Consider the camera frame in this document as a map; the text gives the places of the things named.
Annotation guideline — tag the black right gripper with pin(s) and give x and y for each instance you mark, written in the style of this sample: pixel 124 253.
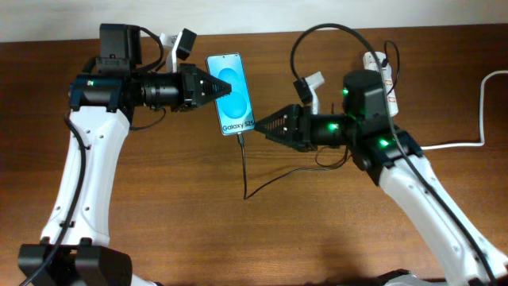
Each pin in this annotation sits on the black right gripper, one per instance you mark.
pixel 299 128

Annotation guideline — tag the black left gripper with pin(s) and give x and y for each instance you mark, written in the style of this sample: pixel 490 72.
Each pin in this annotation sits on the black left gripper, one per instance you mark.
pixel 193 90

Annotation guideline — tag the blue Galaxy smartphone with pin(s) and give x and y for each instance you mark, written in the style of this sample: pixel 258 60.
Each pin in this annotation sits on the blue Galaxy smartphone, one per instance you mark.
pixel 234 110

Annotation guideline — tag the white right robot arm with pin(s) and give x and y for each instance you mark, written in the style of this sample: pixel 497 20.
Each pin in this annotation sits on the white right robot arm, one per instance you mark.
pixel 397 164

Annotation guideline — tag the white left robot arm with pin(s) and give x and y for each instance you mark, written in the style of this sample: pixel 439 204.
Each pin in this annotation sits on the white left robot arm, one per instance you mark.
pixel 74 246

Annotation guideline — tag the white USB charger plug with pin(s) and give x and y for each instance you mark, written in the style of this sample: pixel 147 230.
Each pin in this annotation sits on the white USB charger plug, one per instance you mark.
pixel 384 67

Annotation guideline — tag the white power strip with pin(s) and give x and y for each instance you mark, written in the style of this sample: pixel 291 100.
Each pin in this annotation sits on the white power strip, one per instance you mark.
pixel 389 84

